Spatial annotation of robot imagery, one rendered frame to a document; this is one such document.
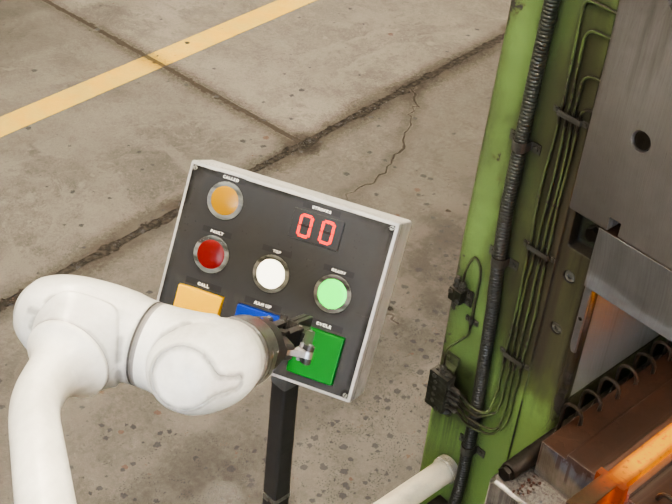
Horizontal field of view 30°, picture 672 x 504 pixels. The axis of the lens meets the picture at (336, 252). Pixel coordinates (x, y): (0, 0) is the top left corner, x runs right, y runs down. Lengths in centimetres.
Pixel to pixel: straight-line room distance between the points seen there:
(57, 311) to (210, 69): 321
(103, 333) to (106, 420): 177
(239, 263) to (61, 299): 51
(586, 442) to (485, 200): 39
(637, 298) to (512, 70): 40
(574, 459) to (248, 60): 307
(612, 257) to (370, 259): 40
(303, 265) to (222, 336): 50
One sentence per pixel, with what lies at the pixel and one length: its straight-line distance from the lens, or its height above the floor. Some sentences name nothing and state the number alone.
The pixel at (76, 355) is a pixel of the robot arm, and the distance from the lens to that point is 141.
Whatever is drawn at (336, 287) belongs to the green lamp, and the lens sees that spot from 185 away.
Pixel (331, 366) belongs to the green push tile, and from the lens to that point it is 187.
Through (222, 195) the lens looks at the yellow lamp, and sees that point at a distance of 190.
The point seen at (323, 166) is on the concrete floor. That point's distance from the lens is 410.
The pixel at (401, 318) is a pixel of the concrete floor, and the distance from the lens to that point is 353.
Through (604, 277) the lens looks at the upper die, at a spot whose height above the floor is 130.
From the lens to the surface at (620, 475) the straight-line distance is 180.
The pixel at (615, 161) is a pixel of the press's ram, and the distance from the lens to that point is 155.
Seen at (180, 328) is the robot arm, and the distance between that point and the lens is 139.
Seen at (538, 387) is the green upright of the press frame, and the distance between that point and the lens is 202.
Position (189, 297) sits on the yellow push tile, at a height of 103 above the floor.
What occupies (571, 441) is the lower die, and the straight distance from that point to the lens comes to 186.
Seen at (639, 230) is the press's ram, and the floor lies 139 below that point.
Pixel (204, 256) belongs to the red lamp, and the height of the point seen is 109.
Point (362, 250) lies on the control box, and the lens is 184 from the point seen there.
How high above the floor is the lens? 227
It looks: 37 degrees down
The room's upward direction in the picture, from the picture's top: 6 degrees clockwise
